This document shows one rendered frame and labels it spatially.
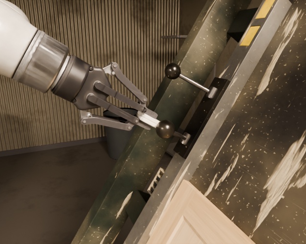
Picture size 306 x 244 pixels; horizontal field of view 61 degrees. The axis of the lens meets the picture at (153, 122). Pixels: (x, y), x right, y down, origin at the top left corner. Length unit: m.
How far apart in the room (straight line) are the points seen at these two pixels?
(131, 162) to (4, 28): 0.54
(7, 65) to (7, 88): 3.79
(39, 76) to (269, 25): 0.49
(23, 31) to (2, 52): 0.04
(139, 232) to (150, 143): 0.28
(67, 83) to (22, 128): 3.91
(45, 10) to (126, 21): 1.19
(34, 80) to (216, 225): 0.40
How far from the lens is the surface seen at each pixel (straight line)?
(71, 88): 0.45
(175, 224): 0.60
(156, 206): 0.63
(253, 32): 0.66
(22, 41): 0.43
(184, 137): 0.59
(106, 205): 0.87
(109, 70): 0.49
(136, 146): 0.80
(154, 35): 4.59
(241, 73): 0.62
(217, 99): 0.59
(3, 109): 4.28
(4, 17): 0.44
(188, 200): 0.58
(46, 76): 0.43
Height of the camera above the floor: 1.60
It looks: 17 degrees down
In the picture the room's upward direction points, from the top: straight up
